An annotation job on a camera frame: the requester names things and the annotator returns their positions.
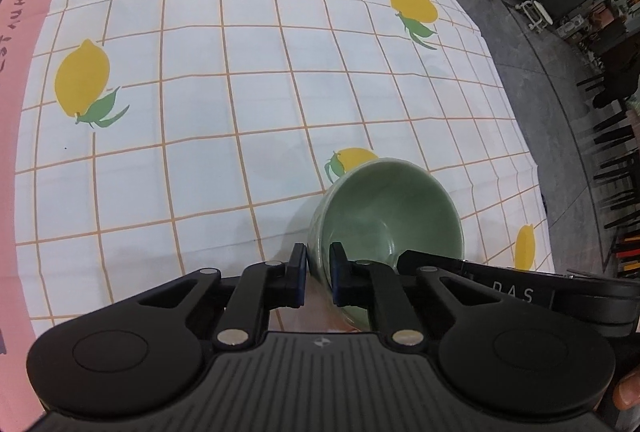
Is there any row of black chairs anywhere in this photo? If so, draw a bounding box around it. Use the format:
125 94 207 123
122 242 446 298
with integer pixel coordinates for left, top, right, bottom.
575 20 640 278

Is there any green ceramic bowl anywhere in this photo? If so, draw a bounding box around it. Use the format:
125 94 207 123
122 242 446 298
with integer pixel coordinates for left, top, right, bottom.
307 157 466 331

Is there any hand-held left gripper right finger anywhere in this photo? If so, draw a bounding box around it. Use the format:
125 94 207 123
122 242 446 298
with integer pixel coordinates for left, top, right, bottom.
329 241 542 353

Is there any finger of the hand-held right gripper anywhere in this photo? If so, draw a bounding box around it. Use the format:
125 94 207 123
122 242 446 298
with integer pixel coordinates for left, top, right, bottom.
396 249 469 278

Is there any person's right hand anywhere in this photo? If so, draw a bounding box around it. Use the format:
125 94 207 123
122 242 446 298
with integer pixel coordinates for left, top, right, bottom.
613 371 640 413

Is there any lemon checked tablecloth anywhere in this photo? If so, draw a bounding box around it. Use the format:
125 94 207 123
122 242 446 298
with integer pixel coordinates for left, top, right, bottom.
14 0 557 330

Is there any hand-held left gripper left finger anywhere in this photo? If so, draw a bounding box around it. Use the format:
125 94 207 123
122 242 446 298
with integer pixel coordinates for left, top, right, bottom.
131 242 308 353

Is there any small white stool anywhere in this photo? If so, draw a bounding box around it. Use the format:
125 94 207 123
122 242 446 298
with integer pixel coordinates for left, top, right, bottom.
519 0 554 32

